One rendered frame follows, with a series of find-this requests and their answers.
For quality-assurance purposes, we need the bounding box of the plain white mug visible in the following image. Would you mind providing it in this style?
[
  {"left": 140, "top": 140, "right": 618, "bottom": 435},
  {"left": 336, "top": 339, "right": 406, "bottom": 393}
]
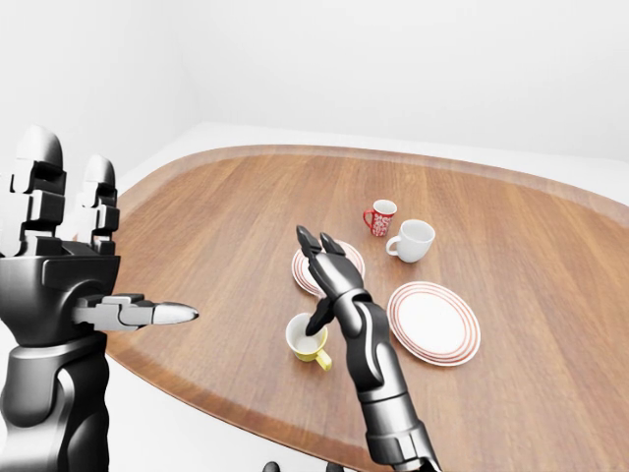
[{"left": 385, "top": 219, "right": 436, "bottom": 265}]

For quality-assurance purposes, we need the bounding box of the white plate with red rings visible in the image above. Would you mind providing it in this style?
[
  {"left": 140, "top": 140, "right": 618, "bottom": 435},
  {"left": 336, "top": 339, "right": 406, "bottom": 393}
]
[
  {"left": 291, "top": 241, "right": 367, "bottom": 299},
  {"left": 386, "top": 280, "right": 483, "bottom": 367}
]

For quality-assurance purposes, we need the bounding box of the red patterned mug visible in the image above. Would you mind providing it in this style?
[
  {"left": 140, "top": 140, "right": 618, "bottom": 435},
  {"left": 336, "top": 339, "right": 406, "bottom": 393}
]
[{"left": 363, "top": 199, "right": 398, "bottom": 239}]

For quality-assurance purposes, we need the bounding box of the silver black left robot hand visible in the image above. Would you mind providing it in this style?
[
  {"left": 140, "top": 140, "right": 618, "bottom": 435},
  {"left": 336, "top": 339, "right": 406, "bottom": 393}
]
[{"left": 0, "top": 124, "right": 200, "bottom": 351}]

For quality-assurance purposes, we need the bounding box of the yellow and white mug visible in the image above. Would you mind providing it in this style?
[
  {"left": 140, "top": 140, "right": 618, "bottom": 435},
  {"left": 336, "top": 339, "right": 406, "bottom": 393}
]
[{"left": 285, "top": 312, "right": 333, "bottom": 372}]

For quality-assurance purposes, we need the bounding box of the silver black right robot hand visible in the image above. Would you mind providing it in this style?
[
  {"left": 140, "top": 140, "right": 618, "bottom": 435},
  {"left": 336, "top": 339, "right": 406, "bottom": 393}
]
[{"left": 295, "top": 224, "right": 370, "bottom": 338}]

